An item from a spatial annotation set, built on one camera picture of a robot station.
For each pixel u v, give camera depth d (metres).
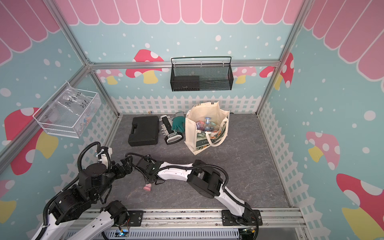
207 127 1.00
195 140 0.86
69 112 0.72
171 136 1.06
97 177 0.46
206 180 0.51
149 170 0.67
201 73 0.94
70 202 0.44
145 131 1.03
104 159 0.57
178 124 1.12
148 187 0.82
